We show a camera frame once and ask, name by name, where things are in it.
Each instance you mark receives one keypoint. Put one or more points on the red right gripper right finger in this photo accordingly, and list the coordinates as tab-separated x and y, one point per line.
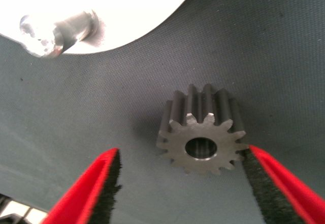
279	193

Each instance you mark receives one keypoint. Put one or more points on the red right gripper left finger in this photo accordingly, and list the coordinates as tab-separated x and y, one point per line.
83	196

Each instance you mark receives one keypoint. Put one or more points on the small steel planetary gear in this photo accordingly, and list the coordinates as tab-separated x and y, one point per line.
177	142

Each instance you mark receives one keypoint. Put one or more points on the round metal carrier plate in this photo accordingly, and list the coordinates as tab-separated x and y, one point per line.
127	5

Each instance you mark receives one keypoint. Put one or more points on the dark grey table cloth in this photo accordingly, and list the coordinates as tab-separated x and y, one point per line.
228	56

